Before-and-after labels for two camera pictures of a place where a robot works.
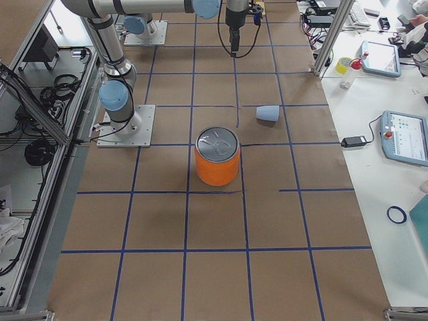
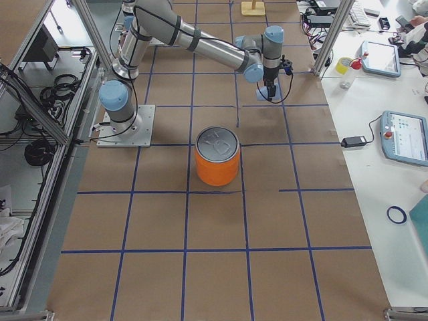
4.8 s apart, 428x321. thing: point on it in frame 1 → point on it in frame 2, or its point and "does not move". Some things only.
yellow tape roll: x=342 y=65 does not move
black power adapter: x=354 y=141 does not move
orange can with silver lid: x=217 y=156 does not move
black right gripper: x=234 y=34 → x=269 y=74
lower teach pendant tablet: x=404 y=136 does not move
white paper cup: x=267 y=112 → x=264 y=91
